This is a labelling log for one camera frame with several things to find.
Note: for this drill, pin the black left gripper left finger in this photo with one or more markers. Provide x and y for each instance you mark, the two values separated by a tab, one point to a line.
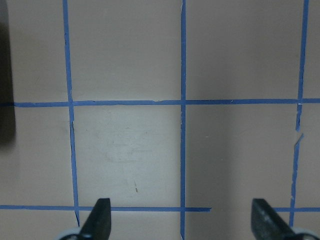
98	224

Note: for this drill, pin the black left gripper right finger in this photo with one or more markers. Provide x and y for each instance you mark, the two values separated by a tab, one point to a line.
266	224

